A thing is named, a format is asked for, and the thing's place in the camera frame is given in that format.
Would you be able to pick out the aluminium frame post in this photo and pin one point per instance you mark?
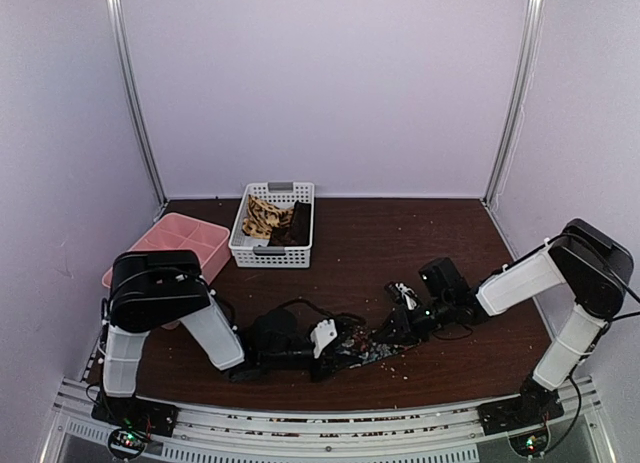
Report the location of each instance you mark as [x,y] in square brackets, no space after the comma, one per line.
[515,110]
[117,20]

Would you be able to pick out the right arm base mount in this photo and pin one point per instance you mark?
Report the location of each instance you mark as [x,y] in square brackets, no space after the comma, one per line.
[519,412]

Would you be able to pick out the left aluminium frame post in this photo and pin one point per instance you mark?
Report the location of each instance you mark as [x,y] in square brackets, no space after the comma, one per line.
[117,20]

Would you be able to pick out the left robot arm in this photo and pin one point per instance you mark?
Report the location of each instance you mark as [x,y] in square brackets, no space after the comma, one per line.
[271,342]

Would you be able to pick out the dark brown red floral tie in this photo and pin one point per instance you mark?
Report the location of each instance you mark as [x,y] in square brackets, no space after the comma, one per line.
[297,232]

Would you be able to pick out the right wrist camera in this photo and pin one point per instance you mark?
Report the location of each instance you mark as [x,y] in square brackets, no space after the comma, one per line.
[403,295]

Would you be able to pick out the aluminium front rail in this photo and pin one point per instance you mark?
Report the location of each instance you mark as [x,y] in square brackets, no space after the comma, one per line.
[440,433]

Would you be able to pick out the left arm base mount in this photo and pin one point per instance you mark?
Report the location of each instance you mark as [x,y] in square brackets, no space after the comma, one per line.
[143,416]

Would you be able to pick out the right aluminium frame post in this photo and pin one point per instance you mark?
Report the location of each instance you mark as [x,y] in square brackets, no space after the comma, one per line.
[515,110]

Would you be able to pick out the yellow floral tie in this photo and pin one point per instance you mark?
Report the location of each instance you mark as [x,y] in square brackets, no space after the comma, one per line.
[262,217]

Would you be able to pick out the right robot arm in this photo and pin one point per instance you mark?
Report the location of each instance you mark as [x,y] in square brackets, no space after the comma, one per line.
[592,265]

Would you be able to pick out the navy floral patterned tie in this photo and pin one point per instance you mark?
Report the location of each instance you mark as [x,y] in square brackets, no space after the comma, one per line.
[356,347]

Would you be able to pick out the white perforated plastic basket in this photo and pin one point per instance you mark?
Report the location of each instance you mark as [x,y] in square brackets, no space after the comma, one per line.
[250,252]

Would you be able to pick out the pink divided organizer tray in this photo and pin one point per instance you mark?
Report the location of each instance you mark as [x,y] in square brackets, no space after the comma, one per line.
[190,238]

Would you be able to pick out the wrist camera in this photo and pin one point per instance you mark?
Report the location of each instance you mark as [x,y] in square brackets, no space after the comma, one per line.
[322,335]
[403,295]

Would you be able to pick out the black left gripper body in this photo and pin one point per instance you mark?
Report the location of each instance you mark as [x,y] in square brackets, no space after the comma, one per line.
[324,365]

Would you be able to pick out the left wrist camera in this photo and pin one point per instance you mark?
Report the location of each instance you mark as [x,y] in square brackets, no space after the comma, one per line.
[322,335]

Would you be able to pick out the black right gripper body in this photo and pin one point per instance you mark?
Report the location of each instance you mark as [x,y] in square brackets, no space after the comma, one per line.
[417,328]

